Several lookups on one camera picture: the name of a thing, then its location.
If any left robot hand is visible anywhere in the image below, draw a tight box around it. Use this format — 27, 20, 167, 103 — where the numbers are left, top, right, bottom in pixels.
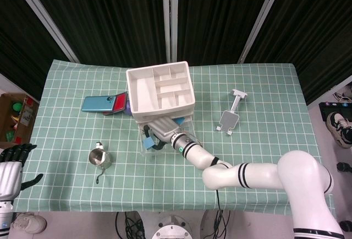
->
0, 143, 44, 203

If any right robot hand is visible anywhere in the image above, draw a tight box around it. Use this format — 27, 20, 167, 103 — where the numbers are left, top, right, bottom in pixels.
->
142, 116, 184, 151

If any light blue cube block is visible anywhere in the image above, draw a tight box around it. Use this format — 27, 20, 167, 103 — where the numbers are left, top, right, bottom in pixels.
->
143, 137, 156, 150

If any clear plastic box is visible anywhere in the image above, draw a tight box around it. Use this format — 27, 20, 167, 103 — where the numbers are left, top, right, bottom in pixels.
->
137, 113, 201, 157

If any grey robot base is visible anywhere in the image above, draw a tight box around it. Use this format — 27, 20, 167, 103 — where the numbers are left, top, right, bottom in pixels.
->
151, 215, 194, 239

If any clear plastic drawer unit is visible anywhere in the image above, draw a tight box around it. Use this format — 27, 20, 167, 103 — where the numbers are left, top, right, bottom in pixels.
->
125, 61, 196, 126

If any cardboard box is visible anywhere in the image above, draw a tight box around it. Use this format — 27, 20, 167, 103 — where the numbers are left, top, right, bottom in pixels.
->
0, 93, 40, 144

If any red smartphone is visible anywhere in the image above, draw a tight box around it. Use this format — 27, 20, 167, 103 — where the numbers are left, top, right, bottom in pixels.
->
103, 91, 129, 117

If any green checked tablecloth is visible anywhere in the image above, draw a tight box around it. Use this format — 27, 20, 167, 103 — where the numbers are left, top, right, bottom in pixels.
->
12, 59, 338, 213

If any white phone stand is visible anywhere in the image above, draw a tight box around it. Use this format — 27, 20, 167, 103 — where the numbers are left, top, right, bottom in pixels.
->
215, 89, 248, 136

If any stainless steel pitcher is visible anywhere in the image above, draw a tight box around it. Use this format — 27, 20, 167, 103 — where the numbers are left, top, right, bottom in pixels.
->
87, 142, 113, 184

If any blue smartphone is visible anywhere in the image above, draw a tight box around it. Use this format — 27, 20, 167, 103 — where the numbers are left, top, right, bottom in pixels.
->
81, 95, 117, 113

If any black curtain panel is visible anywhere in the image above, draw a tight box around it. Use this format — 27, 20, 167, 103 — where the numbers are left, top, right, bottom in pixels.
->
0, 0, 73, 94
243, 0, 352, 105
177, 0, 277, 66
23, 0, 170, 68

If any black and white sneaker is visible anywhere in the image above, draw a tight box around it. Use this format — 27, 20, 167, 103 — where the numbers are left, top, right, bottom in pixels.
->
326, 112, 352, 149

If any black cable bundle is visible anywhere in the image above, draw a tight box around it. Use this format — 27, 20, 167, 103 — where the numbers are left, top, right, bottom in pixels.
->
114, 211, 150, 239

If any white double frame pole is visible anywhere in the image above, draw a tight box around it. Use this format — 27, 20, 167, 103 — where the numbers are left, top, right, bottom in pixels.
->
161, 0, 179, 64

